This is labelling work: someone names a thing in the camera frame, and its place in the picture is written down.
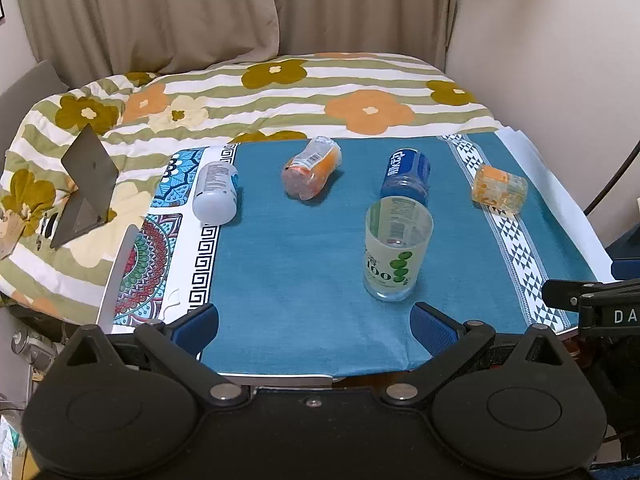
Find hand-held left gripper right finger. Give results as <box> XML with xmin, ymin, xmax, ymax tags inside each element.
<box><xmin>381</xmin><ymin>302</ymin><xmax>577</xmax><ymax>407</ymax></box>

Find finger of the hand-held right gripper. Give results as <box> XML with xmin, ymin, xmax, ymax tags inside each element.
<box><xmin>542</xmin><ymin>277</ymin><xmax>640</xmax><ymax>312</ymax></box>

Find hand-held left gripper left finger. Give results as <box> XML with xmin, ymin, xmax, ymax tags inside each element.
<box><xmin>57</xmin><ymin>302</ymin><xmax>252</xmax><ymax>407</ymax></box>

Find clear cup with green print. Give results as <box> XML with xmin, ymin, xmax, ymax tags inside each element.
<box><xmin>363</xmin><ymin>197</ymin><xmax>434</xmax><ymax>303</ymax></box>

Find small orange patterned cup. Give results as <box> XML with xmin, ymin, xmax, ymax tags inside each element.
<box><xmin>471</xmin><ymin>164</ymin><xmax>529</xmax><ymax>216</ymax></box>

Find dark blue box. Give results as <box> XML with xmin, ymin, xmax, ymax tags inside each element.
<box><xmin>604</xmin><ymin>220</ymin><xmax>640</xmax><ymax>282</ymax></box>

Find colourful mandala mat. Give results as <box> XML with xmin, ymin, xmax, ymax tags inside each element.
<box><xmin>111</xmin><ymin>144</ymin><xmax>242</xmax><ymax>335</ymax></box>

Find teal cloth with patterned border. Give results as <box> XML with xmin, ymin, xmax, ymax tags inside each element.
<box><xmin>199</xmin><ymin>132</ymin><xmax>587</xmax><ymax>379</ymax></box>

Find white plastic bottle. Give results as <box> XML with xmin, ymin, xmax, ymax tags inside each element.
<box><xmin>192</xmin><ymin>160</ymin><xmax>240</xmax><ymax>223</ymax></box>

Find dark grey laptop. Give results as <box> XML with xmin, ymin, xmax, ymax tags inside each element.
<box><xmin>49</xmin><ymin>124</ymin><xmax>120</xmax><ymax>249</ymax></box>

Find brown paper tag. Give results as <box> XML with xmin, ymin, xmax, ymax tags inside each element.
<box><xmin>0</xmin><ymin>210</ymin><xmax>27</xmax><ymax>261</ymax></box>

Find floral striped blanket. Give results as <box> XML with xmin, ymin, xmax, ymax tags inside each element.
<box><xmin>0</xmin><ymin>52</ymin><xmax>511</xmax><ymax>325</ymax></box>

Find grey cushion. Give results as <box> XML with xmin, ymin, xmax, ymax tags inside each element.
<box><xmin>0</xmin><ymin>59</ymin><xmax>70</xmax><ymax>153</ymax></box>

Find beige curtain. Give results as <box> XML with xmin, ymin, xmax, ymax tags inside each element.
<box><xmin>12</xmin><ymin>0</ymin><xmax>280</xmax><ymax>77</ymax></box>
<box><xmin>260</xmin><ymin>0</ymin><xmax>457</xmax><ymax>68</ymax></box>

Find black cable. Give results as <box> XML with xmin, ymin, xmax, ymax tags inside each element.
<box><xmin>584</xmin><ymin>139</ymin><xmax>640</xmax><ymax>212</ymax></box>

